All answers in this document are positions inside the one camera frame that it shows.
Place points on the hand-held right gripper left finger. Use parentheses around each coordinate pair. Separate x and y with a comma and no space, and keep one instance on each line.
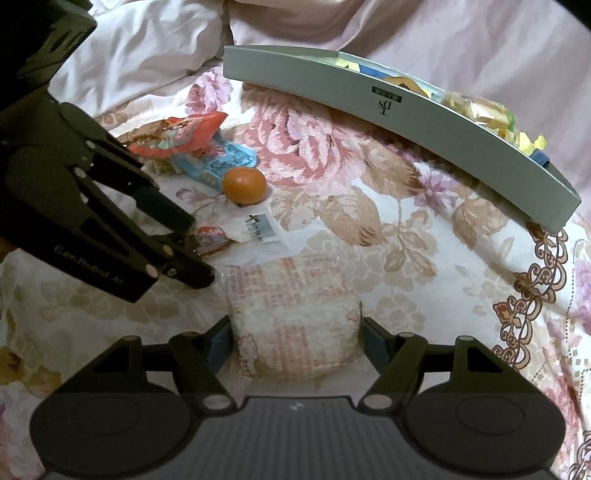
(219,344)

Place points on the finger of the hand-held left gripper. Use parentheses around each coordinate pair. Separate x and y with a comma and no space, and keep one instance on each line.
(194,274)
(159,205)

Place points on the red cookie packet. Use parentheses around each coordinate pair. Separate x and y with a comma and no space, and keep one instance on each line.
(194,127)

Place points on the white duvet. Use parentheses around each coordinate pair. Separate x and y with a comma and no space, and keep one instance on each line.
(152,46)

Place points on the small clear-wrapped snack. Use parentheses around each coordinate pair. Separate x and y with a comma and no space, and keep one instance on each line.
(254,228)

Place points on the light blue snack packet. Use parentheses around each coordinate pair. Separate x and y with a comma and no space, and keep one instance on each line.
(221,161)

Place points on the orange mandarin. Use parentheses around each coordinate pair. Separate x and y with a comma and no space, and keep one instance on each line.
(244,184)

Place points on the sliced bread packet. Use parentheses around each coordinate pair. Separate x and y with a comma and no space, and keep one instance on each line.
(480,113)

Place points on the floral bedsheet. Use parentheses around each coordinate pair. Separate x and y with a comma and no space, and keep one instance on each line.
(369,230)

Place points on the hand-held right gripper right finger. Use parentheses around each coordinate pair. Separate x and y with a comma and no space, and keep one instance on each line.
(375,344)

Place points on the yellow blue patterned lining paper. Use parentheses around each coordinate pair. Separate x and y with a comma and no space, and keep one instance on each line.
(528,141)

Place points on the grey tray box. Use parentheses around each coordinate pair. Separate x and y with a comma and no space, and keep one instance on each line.
(323,87)

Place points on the pink white bun packet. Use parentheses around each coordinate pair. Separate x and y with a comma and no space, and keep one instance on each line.
(291,318)

